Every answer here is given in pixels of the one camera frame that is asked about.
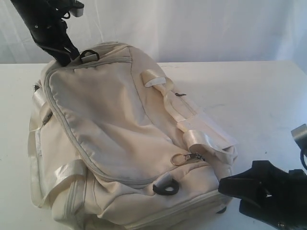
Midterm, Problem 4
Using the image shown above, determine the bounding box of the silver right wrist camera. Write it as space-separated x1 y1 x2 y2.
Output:
291 124 307 149

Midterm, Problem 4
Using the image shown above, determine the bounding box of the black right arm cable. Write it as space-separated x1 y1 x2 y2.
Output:
298 146 307 172

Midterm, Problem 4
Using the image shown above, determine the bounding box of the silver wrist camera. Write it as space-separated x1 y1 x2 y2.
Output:
69 0 84 18
291 124 307 149

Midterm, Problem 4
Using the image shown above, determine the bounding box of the cream duffel bag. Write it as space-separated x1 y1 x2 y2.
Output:
28 43 237 230

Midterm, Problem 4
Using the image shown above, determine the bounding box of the white backdrop curtain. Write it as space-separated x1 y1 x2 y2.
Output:
0 0 307 65

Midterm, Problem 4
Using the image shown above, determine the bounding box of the gold zipper pull ring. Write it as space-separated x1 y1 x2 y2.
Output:
170 153 183 166

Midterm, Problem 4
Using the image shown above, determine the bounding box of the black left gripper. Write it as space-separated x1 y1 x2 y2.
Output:
40 21 80 66

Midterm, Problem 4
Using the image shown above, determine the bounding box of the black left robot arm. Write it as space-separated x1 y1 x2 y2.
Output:
11 0 84 66

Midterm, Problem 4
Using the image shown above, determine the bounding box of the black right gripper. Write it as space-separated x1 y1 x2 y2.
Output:
218 161 307 230

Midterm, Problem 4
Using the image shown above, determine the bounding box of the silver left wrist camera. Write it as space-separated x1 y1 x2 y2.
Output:
69 0 84 18

